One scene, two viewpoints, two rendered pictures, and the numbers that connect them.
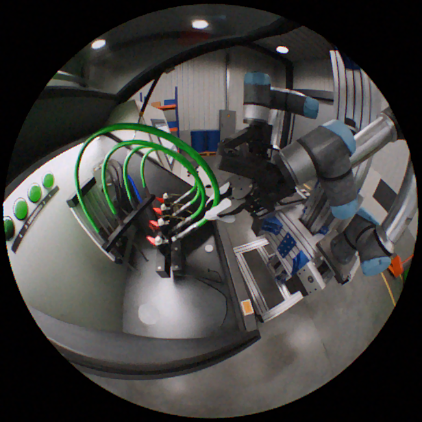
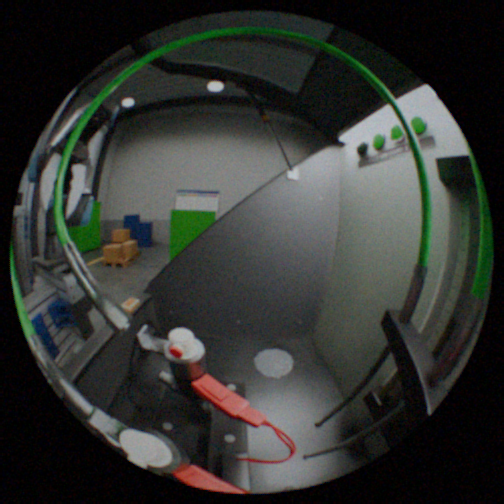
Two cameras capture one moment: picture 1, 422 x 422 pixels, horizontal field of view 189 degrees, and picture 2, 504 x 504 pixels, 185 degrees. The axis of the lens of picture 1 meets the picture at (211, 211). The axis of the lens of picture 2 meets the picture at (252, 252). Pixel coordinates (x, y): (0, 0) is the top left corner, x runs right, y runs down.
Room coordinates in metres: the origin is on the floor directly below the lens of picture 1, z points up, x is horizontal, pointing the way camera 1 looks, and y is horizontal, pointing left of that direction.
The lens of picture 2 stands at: (0.27, 0.21, 1.17)
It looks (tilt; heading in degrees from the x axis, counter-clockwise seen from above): 11 degrees down; 186
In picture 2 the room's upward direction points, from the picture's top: 5 degrees clockwise
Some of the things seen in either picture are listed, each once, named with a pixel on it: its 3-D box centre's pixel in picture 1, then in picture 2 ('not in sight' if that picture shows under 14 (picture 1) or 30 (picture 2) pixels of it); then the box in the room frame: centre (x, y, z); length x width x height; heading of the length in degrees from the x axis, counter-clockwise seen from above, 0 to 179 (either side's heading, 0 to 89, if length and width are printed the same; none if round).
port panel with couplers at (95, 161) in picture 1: (108, 184); not in sight; (0.40, 0.46, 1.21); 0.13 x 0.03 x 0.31; 10
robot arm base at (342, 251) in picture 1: (346, 244); (55, 243); (0.13, -0.59, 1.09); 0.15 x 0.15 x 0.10
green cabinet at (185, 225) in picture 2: not in sight; (192, 239); (-3.12, -1.55, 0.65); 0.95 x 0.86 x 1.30; 114
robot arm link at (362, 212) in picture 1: (363, 226); (56, 213); (0.12, -0.58, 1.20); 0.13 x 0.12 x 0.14; 152
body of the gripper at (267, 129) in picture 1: (255, 140); not in sight; (0.38, -0.13, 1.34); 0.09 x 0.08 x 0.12; 100
